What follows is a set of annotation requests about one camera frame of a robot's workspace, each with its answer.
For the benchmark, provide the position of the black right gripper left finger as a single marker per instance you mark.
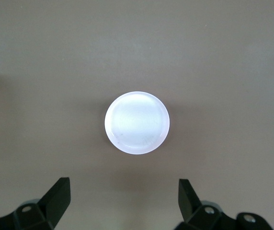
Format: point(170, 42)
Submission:
point(53, 203)

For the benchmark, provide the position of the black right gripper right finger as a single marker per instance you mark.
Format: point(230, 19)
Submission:
point(190, 206)

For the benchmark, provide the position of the pale pink round plate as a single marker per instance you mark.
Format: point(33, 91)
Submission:
point(137, 122)

